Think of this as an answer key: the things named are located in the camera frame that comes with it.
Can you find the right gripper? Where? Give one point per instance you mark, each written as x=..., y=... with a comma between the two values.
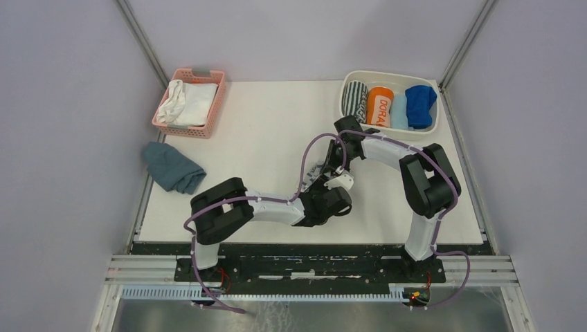
x=331, y=164

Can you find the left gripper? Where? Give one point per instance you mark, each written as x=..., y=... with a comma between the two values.
x=318, y=184

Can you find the patterned white blue cloth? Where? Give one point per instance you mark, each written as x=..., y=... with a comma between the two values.
x=313, y=173

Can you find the light blue towel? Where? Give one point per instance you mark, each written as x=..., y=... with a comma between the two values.
x=398, y=116

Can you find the dark blue towel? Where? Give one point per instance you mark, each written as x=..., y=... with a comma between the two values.
x=419, y=102

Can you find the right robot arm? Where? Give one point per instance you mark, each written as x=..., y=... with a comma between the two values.
x=430, y=185

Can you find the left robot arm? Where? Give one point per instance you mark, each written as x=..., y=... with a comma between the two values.
x=222, y=210

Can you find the striped rolled towel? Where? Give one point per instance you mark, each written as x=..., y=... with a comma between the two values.
x=354, y=100

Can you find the orange rolled towel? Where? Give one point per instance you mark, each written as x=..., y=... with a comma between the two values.
x=379, y=104

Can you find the white plastic tub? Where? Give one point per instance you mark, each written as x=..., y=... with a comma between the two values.
x=398, y=84

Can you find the grey-blue towel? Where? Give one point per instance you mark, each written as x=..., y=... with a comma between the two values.
x=170, y=169

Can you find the pink plastic basket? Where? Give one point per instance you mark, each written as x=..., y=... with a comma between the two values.
x=192, y=76

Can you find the white folded towel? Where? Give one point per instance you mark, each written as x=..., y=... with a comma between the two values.
x=199, y=99

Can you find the white crumpled cloth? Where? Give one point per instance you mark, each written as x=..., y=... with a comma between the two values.
x=172, y=107

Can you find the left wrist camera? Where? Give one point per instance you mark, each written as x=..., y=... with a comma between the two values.
x=344, y=180

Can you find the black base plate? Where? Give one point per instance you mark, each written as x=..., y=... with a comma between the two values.
x=295, y=269

